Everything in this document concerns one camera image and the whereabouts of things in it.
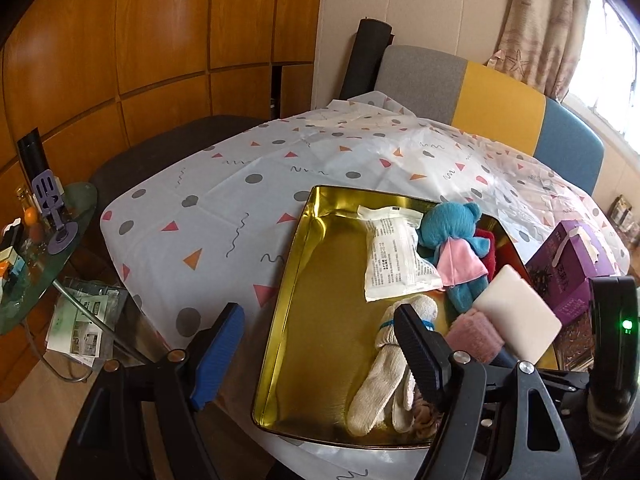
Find black rolled mat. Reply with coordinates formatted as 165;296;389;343
341;17;396;101

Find purple phone stand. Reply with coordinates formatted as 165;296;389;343
31;170;80;255

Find stack of paper packets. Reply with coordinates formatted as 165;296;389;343
46;280;128;371

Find black cylinder bottle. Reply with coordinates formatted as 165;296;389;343
17;129;51;181

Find beige curtain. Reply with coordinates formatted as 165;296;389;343
487;0;608;103

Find dark printed flat lid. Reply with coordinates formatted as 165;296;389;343
552;310;598;373

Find teal white small box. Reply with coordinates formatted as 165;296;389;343
0;245;26;286

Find blue teddy bear pink cape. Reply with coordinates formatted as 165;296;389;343
416;201;498;313

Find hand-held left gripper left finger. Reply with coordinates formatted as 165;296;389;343
55;301;247;480

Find grey yellow blue chair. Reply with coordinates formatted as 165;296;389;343
375;44;606;196

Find white plastic packet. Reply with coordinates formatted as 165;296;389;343
357;205;445;303

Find wooden wall cabinet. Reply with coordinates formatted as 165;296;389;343
0;0;326;211

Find white sponge block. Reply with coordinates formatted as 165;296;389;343
472;265;563;363

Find patterned plastic tablecloth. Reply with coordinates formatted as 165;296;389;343
99;89;631;480

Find window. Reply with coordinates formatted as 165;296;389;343
565;0;640;156

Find round glass side table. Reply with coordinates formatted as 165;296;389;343
0;180;151;366

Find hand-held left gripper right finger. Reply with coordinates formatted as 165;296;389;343
392;302;583;480

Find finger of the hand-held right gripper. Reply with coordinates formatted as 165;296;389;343
537;370;596;395

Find pink towel blue band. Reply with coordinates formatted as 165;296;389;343
445;310;516;376

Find gold metal tray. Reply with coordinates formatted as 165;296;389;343
250;185;561;450

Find clear organiser with small items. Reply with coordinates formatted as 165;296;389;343
610;195;640;241

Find purple cardboard box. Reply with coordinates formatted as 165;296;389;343
525;220;623;328

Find red cloth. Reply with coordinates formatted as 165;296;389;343
472;227;498;283

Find white knit socks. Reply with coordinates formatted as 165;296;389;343
346;294;441;436

